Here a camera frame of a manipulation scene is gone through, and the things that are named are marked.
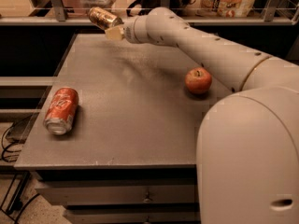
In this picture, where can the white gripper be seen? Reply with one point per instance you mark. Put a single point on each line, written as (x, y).
(130, 30)

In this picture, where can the brown orange soda can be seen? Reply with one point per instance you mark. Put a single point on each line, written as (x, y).
(103, 18)

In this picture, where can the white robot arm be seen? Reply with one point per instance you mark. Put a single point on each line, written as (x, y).
(247, 150)

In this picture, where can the red cola can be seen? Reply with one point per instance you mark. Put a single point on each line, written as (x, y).
(61, 112)

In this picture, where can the red apple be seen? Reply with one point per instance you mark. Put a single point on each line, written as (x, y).
(198, 80)

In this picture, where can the grey drawer cabinet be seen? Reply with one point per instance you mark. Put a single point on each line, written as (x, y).
(135, 119)

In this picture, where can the black box on floor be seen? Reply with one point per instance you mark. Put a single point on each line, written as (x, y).
(20, 130)

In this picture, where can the upper grey drawer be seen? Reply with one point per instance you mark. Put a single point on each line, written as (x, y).
(106, 192)

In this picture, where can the grey drawer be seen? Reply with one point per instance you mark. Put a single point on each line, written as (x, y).
(106, 192)
(134, 214)

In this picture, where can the lower grey drawer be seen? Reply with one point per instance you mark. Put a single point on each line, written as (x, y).
(134, 214)

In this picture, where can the grey metal shelf rail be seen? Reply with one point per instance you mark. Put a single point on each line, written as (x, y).
(22, 12)

